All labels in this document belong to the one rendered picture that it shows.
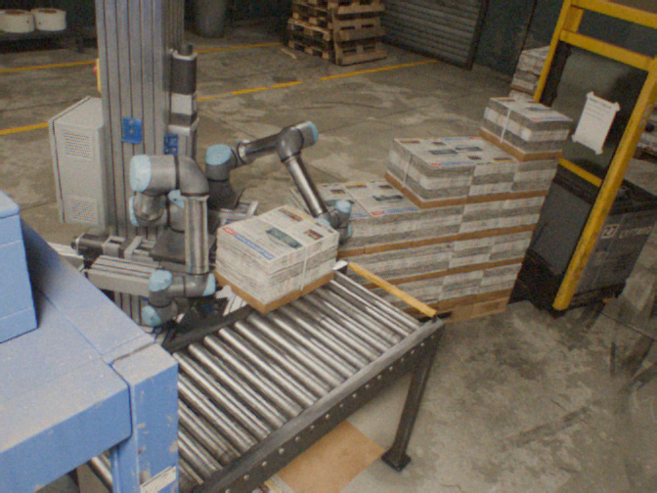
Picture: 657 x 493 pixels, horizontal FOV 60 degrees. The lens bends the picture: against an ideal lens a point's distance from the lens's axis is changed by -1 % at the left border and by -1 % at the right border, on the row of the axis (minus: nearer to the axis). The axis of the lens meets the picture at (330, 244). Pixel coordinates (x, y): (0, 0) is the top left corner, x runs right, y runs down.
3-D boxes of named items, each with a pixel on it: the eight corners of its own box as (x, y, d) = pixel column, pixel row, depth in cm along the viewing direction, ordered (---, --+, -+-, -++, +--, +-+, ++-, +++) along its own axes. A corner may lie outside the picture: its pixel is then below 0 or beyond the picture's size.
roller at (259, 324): (253, 319, 215) (254, 308, 212) (348, 390, 190) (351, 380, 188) (243, 324, 212) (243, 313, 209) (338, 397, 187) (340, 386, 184)
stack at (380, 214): (273, 313, 339) (286, 185, 297) (435, 284, 389) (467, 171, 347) (298, 356, 310) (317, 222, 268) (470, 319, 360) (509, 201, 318)
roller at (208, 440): (147, 375, 184) (146, 363, 182) (242, 468, 159) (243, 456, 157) (132, 381, 181) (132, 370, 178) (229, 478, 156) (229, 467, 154)
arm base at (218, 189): (197, 197, 276) (197, 178, 271) (205, 184, 289) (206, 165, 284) (228, 201, 275) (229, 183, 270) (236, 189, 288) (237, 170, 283)
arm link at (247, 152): (214, 150, 281) (296, 122, 247) (235, 142, 292) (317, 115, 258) (222, 173, 283) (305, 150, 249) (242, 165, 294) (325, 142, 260)
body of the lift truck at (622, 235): (498, 258, 430) (531, 159, 389) (551, 249, 453) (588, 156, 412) (565, 315, 378) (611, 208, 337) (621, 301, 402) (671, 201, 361)
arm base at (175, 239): (159, 249, 233) (158, 229, 228) (172, 232, 246) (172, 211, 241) (196, 256, 233) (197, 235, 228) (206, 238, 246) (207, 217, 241)
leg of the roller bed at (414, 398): (394, 451, 265) (427, 338, 230) (404, 459, 262) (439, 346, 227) (386, 459, 261) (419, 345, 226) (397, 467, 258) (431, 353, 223)
